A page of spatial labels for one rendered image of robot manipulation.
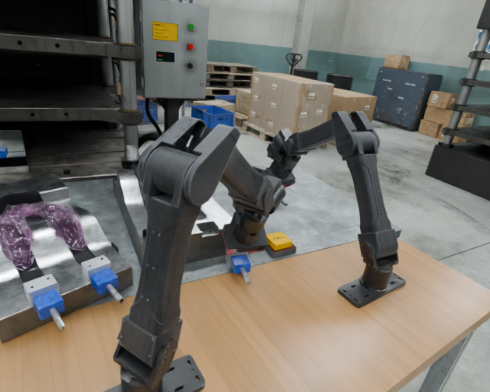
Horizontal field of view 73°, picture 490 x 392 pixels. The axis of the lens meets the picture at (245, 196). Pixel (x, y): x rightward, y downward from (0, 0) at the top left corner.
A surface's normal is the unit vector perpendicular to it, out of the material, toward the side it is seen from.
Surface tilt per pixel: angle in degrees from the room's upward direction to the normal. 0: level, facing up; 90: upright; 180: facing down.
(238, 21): 90
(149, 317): 76
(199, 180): 90
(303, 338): 0
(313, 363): 0
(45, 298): 0
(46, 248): 29
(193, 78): 90
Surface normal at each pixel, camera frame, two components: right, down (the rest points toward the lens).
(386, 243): 0.41, -0.16
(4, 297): 0.10, -0.90
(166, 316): 0.85, 0.08
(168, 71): 0.46, 0.42
